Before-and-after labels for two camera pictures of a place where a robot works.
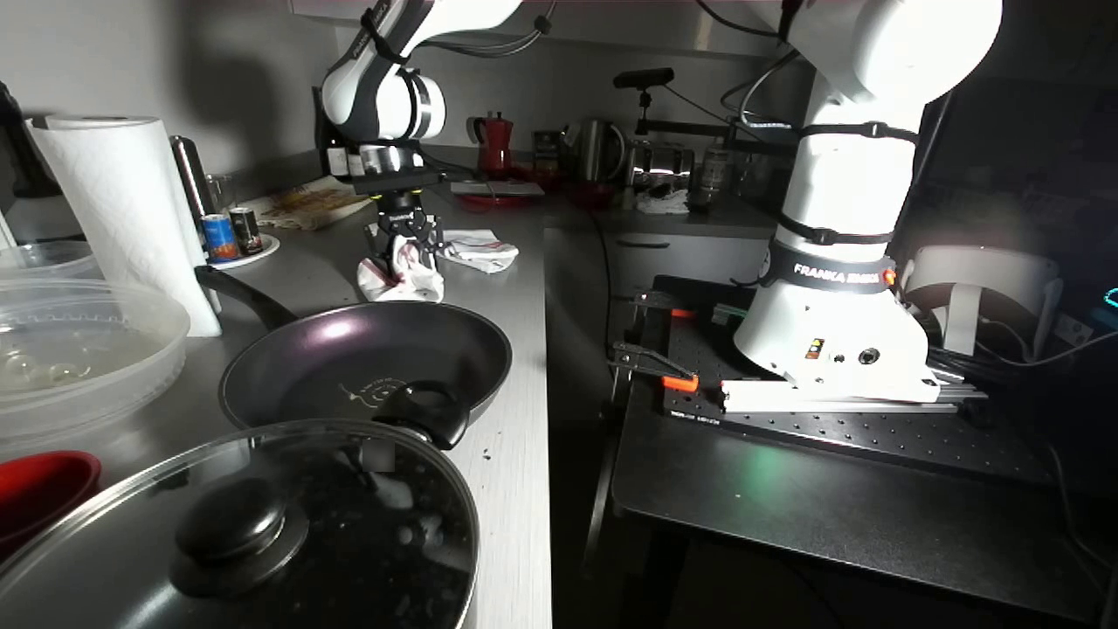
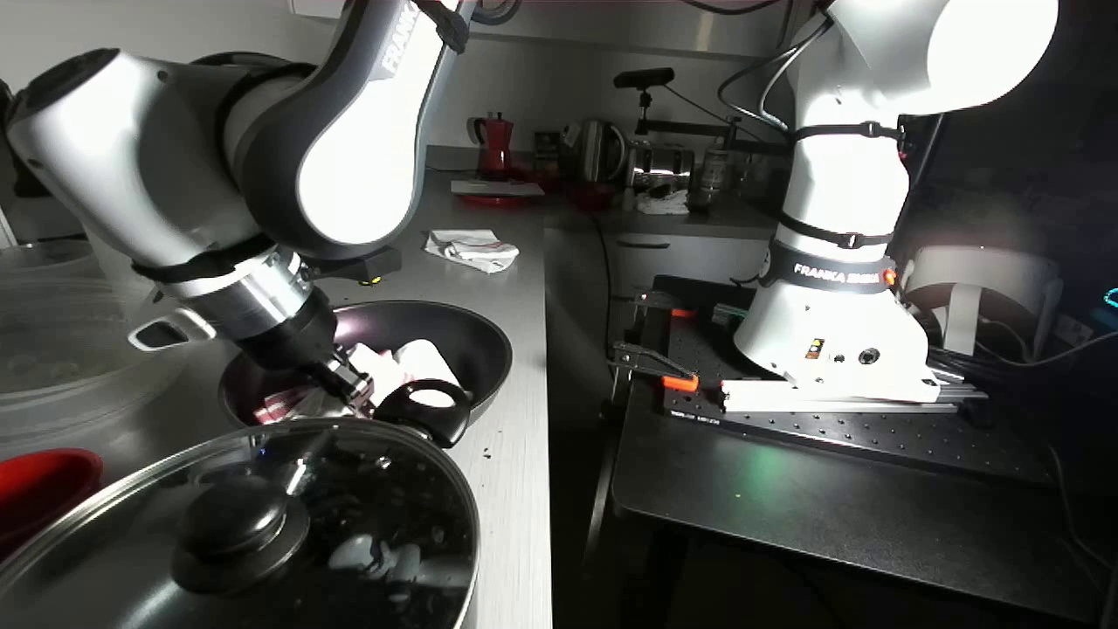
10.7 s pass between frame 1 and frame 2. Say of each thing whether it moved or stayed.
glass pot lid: stayed
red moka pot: stayed
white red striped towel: moved
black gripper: moved
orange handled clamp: stayed
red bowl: stayed
